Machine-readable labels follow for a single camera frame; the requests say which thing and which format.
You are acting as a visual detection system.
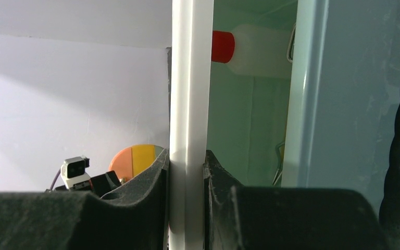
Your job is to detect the cream cylindrical centrifuge drum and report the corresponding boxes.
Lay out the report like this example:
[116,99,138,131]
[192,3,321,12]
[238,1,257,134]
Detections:
[108,144,163,184]

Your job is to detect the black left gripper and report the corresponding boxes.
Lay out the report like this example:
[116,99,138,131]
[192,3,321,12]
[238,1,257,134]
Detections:
[53,171,121,197]

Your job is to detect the white red-capped wash bottle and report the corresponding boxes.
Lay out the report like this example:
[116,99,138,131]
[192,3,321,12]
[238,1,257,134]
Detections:
[211,24,292,79]

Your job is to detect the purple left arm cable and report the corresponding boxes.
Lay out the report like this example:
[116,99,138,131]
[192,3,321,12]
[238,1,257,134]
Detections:
[49,168,62,191]

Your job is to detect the light teal plastic bin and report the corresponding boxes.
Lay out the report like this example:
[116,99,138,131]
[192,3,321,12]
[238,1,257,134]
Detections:
[207,1,400,211]

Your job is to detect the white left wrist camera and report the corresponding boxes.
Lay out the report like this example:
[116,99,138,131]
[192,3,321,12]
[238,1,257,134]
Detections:
[60,156,91,189]

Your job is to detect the white plastic bin lid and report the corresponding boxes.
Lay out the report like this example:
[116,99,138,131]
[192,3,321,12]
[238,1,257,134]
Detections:
[169,1,214,249]

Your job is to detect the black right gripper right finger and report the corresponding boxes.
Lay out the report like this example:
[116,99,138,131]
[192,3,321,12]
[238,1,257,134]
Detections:
[204,151,389,249]

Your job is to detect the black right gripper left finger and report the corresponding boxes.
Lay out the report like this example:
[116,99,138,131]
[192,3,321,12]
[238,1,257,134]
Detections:
[0,149,169,249]

